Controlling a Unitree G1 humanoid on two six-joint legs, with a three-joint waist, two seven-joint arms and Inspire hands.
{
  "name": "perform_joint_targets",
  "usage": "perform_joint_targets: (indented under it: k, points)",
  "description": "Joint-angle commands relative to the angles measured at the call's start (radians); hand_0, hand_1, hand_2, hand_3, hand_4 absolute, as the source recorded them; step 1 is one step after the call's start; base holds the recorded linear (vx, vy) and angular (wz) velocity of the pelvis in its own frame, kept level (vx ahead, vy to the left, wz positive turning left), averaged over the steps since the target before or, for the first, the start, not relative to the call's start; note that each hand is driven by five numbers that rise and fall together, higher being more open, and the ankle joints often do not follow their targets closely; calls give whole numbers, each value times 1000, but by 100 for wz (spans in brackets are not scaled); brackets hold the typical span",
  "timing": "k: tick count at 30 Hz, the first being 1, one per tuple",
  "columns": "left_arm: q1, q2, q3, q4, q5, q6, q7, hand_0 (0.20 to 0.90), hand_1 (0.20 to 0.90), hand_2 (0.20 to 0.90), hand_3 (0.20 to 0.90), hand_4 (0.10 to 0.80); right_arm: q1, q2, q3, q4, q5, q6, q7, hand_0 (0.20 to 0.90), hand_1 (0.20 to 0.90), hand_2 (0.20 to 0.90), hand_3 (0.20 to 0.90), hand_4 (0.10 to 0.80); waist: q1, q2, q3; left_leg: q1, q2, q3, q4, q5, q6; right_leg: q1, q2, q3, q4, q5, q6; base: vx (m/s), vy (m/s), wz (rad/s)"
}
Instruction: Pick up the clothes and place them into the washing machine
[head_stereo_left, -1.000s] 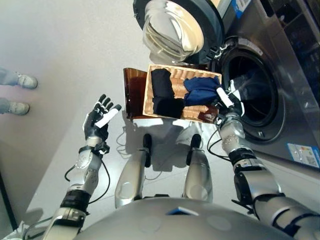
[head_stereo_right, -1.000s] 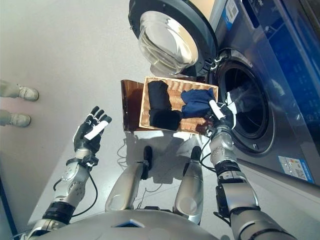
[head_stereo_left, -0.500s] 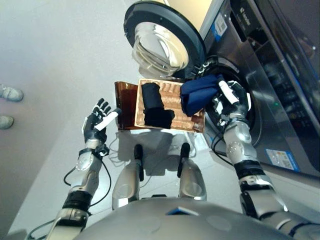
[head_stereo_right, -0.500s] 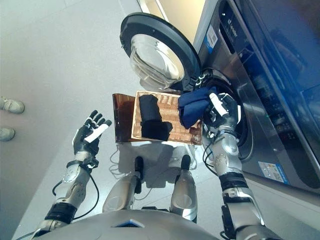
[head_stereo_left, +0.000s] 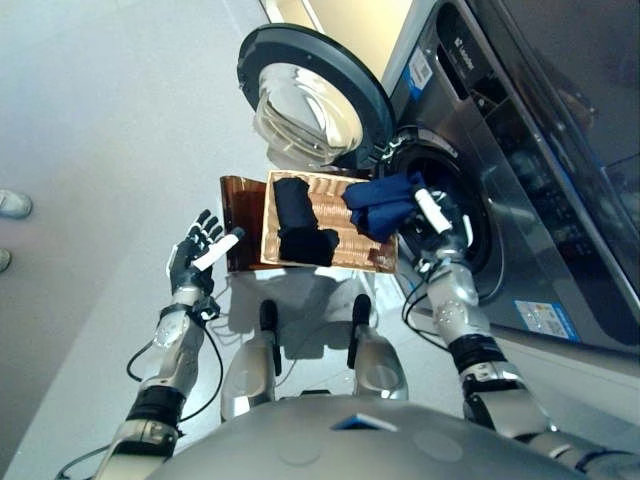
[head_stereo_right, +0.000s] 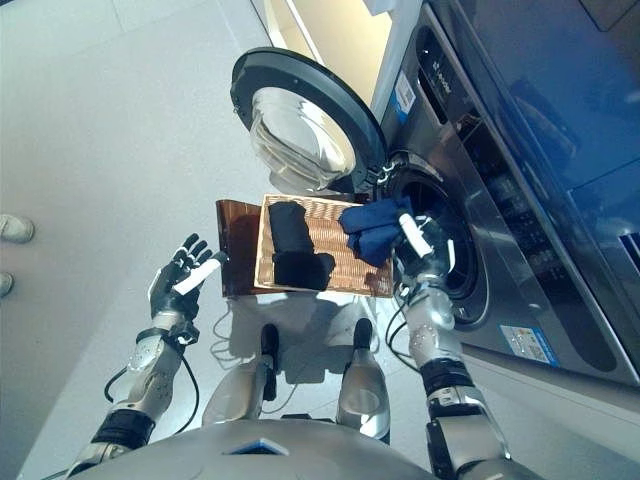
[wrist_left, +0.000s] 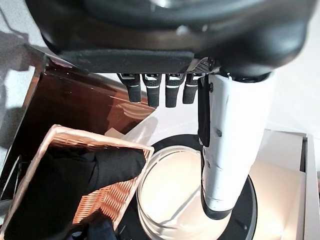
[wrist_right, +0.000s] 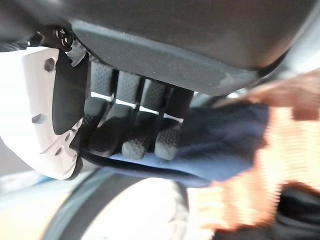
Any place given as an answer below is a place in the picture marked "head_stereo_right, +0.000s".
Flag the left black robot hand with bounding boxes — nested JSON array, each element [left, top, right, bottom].
[[148, 233, 230, 321]]

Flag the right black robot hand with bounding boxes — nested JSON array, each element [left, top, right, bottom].
[[392, 212, 457, 281]]

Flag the dark blue garment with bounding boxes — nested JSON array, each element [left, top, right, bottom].
[[339, 195, 416, 267]]

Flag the black garment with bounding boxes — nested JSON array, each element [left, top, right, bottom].
[[268, 201, 336, 291]]

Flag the grey front-load washing machine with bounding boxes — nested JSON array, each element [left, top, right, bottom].
[[369, 0, 640, 387]]

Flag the round washing machine door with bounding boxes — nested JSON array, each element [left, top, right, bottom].
[[230, 46, 387, 192]]

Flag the brown acrylic stool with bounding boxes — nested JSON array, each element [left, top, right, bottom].
[[215, 198, 264, 300]]

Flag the woven wicker laundry basket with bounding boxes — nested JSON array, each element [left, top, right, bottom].
[[253, 193, 396, 300]]

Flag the left silver robot leg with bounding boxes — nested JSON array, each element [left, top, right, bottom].
[[202, 323, 281, 427]]

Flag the silver robot leg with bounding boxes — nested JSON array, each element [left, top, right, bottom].
[[202, 323, 281, 427], [335, 318, 392, 442]]

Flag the blue white instruction sticker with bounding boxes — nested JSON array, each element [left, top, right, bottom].
[[498, 323, 557, 365]]

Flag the right silver robot leg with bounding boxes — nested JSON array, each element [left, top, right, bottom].
[[335, 318, 392, 442]]

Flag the blue energy label sticker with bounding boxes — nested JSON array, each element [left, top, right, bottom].
[[393, 69, 417, 122]]

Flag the silver robot torso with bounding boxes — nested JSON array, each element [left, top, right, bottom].
[[64, 418, 546, 480]]

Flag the white appliance platform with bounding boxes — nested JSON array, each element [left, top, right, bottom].
[[459, 344, 640, 480]]

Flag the white shelf cabinet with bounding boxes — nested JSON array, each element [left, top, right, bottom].
[[249, 0, 426, 106]]

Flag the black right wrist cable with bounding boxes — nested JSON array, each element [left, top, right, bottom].
[[384, 284, 421, 374]]

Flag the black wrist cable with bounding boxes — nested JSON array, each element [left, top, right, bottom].
[[384, 284, 421, 374], [103, 349, 201, 435]]

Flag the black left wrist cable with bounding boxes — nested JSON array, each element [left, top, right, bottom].
[[103, 349, 201, 435]]

